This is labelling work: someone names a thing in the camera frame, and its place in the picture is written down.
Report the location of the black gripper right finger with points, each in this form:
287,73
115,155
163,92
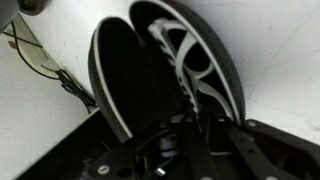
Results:
250,153

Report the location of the white TV cabinet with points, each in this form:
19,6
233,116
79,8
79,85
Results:
280,60

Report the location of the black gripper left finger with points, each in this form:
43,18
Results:
198,150

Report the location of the white glasses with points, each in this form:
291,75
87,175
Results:
186,60

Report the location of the black glasses pouch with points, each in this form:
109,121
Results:
133,76

